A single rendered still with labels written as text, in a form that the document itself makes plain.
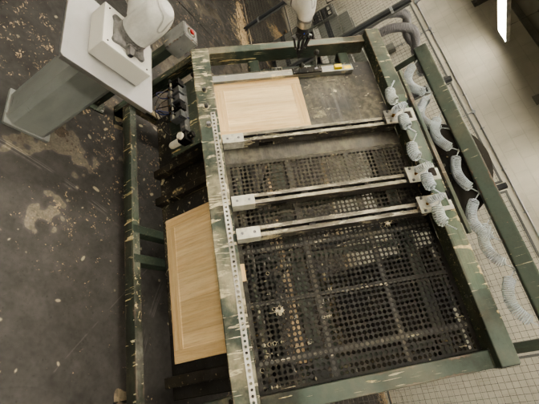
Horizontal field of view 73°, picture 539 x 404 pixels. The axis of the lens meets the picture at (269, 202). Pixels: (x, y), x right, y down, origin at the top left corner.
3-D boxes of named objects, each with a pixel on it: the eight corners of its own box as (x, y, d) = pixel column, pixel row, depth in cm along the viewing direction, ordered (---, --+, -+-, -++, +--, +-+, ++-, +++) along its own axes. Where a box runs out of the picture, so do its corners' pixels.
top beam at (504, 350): (360, 40, 263) (364, 28, 254) (373, 39, 264) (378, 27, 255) (488, 369, 173) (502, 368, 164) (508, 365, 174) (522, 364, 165)
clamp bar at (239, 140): (221, 139, 220) (219, 114, 198) (404, 118, 235) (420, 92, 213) (224, 152, 216) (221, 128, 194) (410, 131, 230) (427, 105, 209)
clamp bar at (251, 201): (230, 199, 203) (228, 178, 181) (427, 172, 218) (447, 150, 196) (233, 215, 199) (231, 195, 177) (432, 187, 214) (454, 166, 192)
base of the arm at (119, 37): (111, 46, 165) (119, 39, 163) (112, 14, 175) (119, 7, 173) (143, 69, 180) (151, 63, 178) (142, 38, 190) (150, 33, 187)
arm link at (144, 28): (126, 40, 167) (160, 13, 158) (116, 7, 170) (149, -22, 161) (152, 53, 182) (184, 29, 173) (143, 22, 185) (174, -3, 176)
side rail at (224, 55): (209, 60, 255) (208, 47, 245) (358, 47, 269) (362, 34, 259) (210, 66, 252) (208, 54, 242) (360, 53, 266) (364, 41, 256)
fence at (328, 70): (212, 80, 239) (212, 76, 235) (350, 67, 251) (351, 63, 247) (213, 86, 237) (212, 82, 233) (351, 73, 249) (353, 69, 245)
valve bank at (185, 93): (151, 83, 232) (178, 64, 222) (167, 94, 243) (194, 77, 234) (154, 148, 211) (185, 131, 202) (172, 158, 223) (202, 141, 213)
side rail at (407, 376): (258, 395, 168) (259, 397, 158) (475, 350, 182) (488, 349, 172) (261, 414, 165) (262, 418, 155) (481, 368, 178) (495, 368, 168)
